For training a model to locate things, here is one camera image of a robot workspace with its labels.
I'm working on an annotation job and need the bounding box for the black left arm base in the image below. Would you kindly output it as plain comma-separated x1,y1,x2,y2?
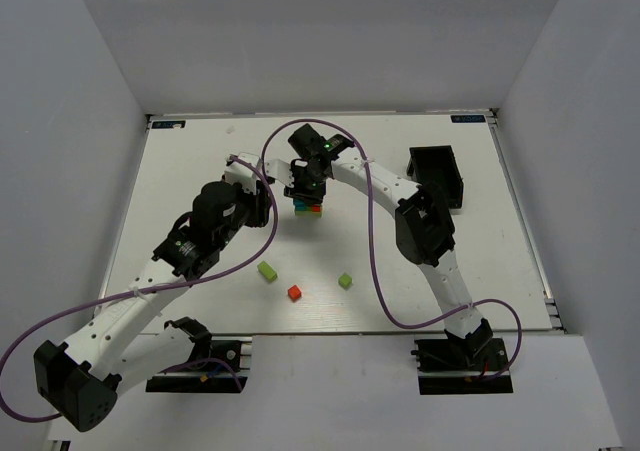
145,337,253,394

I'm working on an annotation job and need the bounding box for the right blue table label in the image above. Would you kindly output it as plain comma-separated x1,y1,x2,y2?
450,114,486,124

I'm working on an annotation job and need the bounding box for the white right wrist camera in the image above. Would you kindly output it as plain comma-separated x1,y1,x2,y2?
265,159,294,188

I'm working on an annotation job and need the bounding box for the green rectangular block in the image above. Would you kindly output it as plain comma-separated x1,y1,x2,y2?
257,261,278,283

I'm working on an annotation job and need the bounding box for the long green arch block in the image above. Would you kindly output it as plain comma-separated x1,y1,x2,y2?
294,209,323,219

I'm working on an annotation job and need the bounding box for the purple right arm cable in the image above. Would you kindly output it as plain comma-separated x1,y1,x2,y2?
261,119,523,383

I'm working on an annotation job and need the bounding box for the left blue table label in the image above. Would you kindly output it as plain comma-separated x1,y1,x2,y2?
151,120,186,129

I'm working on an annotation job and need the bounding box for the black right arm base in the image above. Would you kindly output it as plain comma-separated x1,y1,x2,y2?
411,338,514,396

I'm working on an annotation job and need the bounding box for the teal cube block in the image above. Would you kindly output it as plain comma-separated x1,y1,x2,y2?
293,200,307,211

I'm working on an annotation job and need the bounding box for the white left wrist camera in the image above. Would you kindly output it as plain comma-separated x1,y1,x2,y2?
224,152,262,195

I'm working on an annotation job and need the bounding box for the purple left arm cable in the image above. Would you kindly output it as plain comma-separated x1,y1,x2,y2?
0,154,280,420

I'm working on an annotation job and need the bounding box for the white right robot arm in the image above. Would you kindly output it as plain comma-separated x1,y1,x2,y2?
288,124,493,365

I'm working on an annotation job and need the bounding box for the blue table label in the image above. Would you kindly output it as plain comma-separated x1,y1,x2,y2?
151,120,186,129
450,114,486,124

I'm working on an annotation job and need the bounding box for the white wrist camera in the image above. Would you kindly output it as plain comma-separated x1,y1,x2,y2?
265,159,294,188
224,152,262,195

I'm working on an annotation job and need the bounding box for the small green cube block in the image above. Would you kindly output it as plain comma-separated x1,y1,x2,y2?
338,273,353,289

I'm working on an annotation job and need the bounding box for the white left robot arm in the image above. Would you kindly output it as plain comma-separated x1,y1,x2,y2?
34,172,277,432

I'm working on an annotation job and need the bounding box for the black plastic bin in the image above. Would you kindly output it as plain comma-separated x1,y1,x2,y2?
406,145,464,210

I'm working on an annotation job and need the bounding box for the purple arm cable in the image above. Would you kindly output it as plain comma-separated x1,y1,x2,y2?
261,119,523,383
0,154,280,420

